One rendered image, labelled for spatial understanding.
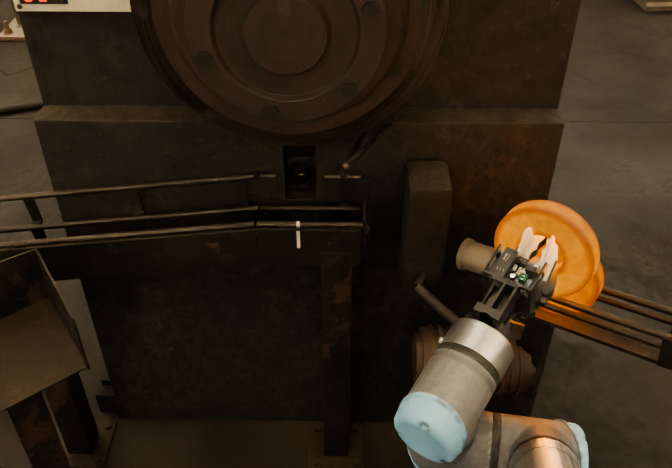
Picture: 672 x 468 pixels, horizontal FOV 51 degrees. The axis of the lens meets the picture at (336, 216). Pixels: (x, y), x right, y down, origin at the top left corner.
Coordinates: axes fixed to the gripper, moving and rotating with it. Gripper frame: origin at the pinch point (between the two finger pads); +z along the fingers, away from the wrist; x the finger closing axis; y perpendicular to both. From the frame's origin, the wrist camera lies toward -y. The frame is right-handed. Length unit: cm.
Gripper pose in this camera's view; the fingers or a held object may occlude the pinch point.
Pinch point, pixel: (547, 239)
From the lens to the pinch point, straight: 110.3
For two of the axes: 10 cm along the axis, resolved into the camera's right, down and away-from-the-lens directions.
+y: -1.7, -6.3, -7.6
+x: -8.1, -3.4, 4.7
